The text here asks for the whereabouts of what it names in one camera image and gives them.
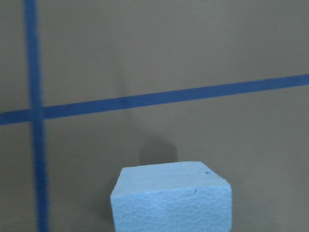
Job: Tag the light blue foam block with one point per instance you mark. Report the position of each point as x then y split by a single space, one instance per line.
171 197

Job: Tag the blue tape line lengthwise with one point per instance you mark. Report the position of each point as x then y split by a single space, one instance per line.
36 115

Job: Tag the blue tape line crosswise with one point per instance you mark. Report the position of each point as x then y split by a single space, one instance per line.
88 107

